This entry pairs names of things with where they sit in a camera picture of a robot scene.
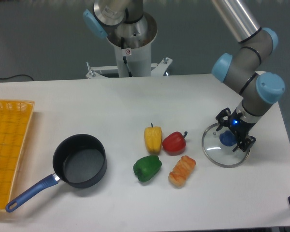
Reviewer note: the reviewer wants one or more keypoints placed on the dark saucepan with blue handle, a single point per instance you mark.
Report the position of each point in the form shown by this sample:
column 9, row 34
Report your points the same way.
column 79, row 161

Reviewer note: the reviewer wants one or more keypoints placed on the orange bread roll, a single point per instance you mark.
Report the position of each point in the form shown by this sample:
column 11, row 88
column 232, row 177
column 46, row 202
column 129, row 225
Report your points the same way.
column 181, row 171

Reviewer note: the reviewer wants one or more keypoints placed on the red bell pepper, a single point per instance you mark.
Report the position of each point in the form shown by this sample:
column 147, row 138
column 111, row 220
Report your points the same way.
column 175, row 143

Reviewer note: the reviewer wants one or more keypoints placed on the yellow plastic basket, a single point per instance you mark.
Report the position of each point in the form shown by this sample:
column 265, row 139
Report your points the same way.
column 15, row 118

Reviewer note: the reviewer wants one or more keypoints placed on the green bell pepper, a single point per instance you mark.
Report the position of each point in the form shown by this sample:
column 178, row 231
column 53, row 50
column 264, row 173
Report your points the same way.
column 147, row 167

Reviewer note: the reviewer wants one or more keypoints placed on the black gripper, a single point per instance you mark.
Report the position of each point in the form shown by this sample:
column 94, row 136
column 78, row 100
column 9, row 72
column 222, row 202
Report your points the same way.
column 239, row 125

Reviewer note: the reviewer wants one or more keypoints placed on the glass lid with blue knob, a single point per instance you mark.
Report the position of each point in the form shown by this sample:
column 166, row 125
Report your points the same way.
column 220, row 147

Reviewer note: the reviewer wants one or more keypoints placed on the yellow bell pepper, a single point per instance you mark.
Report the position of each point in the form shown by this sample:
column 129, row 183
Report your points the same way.
column 153, row 139

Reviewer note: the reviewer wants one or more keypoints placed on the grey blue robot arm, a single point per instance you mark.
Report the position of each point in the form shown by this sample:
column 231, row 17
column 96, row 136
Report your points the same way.
column 238, row 72

